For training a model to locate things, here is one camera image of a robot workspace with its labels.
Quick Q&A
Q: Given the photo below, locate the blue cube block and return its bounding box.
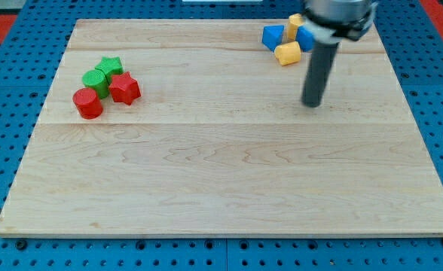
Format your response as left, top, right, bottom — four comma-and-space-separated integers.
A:
295, 26, 314, 52

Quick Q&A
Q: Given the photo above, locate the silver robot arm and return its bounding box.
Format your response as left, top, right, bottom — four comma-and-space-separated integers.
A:
302, 0, 378, 44

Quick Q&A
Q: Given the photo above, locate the yellow heart block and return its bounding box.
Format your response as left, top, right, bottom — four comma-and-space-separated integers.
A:
274, 41, 301, 65

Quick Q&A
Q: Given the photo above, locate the light wooden board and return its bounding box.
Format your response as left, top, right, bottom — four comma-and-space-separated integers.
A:
0, 19, 443, 239

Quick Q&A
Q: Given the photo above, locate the red star block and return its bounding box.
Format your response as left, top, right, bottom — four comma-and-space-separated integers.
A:
108, 72, 142, 105

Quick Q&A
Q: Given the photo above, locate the blue triangular block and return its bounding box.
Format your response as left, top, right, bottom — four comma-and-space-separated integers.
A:
261, 25, 284, 51

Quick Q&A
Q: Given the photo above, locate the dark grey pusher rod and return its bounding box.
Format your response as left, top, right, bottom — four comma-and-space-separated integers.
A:
301, 41, 339, 108

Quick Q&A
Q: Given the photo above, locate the green star block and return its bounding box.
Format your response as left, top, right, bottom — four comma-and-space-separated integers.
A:
95, 56, 124, 84

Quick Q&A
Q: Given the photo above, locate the yellow pentagon block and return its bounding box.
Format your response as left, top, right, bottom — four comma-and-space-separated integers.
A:
287, 14, 304, 41

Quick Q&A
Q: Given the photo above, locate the green cylinder block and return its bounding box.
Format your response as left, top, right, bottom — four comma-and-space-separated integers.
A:
81, 69, 109, 99

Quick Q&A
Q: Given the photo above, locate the red cylinder block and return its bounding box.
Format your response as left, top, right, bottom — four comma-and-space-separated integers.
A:
72, 87, 103, 119

